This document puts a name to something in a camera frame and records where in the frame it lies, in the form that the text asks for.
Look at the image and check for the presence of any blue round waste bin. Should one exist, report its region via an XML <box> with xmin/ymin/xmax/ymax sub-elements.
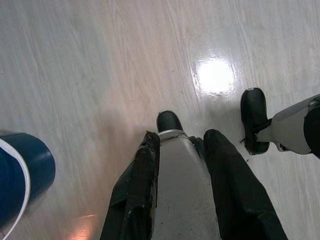
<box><xmin>0</xmin><ymin>129</ymin><xmax>56</xmax><ymax>238</ymax></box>

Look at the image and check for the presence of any black robot left foot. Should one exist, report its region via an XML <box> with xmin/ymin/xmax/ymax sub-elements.
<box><xmin>156</xmin><ymin>110</ymin><xmax>185</xmax><ymax>133</ymax></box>

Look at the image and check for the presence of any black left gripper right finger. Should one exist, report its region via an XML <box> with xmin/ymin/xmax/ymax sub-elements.
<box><xmin>203</xmin><ymin>128</ymin><xmax>289</xmax><ymax>240</ymax></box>

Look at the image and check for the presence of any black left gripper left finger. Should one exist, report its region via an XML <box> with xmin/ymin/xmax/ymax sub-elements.
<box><xmin>99</xmin><ymin>130</ymin><xmax>161</xmax><ymax>240</ymax></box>

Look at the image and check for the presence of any black robot right foot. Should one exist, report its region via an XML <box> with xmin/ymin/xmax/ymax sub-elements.
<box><xmin>240</xmin><ymin>87</ymin><xmax>272</xmax><ymax>155</ymax></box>

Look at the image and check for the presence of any black robot foot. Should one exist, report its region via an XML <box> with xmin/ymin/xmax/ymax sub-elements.
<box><xmin>156</xmin><ymin>110</ymin><xmax>185</xmax><ymax>133</ymax></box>
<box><xmin>240</xmin><ymin>87</ymin><xmax>272</xmax><ymax>155</ymax></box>

